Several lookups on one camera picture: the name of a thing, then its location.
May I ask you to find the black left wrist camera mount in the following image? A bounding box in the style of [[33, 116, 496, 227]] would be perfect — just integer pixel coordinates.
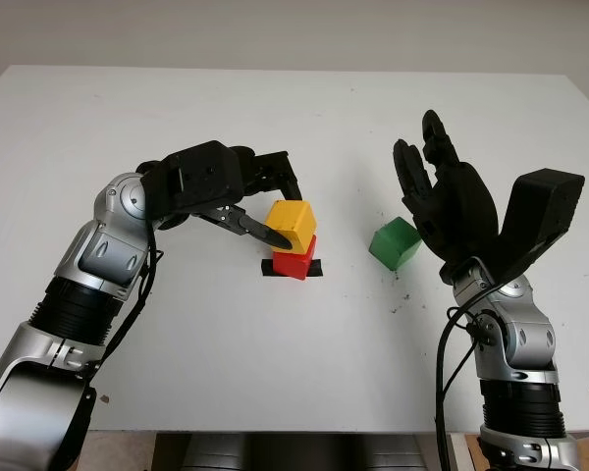
[[140, 140, 245, 225]]

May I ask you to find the green block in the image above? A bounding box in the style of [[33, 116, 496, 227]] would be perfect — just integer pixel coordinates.
[[369, 217, 422, 272]]

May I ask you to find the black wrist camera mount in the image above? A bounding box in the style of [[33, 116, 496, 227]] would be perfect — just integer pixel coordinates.
[[488, 168, 586, 286], [140, 140, 245, 225]]

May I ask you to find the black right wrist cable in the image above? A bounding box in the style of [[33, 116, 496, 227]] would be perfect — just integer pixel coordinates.
[[434, 279, 502, 471]]

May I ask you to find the yellow block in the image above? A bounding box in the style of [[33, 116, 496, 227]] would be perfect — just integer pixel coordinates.
[[264, 198, 318, 255]]

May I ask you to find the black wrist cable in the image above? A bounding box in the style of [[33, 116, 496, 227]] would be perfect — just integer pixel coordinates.
[[85, 220, 166, 374], [434, 279, 502, 471]]

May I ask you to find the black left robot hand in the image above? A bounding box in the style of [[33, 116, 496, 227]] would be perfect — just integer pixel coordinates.
[[191, 145, 305, 252]]

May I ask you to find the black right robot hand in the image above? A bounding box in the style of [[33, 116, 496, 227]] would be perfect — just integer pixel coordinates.
[[392, 109, 500, 286]]

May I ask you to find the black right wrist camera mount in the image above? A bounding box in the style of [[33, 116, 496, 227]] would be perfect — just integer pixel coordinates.
[[488, 168, 586, 286]]

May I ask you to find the dark robot torso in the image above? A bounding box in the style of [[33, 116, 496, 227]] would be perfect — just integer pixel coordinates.
[[154, 431, 428, 471]]

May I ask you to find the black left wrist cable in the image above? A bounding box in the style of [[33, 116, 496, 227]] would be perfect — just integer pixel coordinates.
[[85, 220, 166, 374]]

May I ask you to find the black tape strip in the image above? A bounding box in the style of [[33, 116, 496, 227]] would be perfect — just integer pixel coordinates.
[[261, 258, 324, 280]]

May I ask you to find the red block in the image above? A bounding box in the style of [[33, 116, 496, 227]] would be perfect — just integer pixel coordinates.
[[271, 234, 319, 281]]

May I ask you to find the white table leg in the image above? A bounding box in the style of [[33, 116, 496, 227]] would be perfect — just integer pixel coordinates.
[[449, 432, 467, 471]]

